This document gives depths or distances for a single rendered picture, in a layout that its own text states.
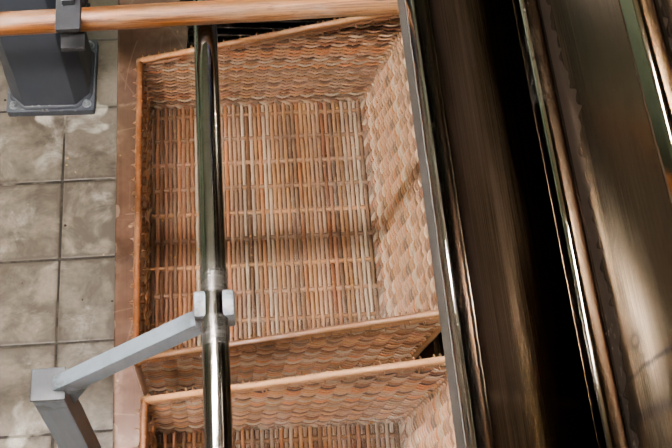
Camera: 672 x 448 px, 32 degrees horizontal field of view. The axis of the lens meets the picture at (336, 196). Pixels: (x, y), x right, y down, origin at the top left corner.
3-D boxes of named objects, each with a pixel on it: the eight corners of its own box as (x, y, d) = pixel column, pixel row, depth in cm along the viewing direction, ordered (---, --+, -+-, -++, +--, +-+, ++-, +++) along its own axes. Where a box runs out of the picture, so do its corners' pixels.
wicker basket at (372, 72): (408, 93, 215) (423, -3, 191) (443, 384, 188) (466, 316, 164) (142, 103, 212) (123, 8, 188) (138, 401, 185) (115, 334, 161)
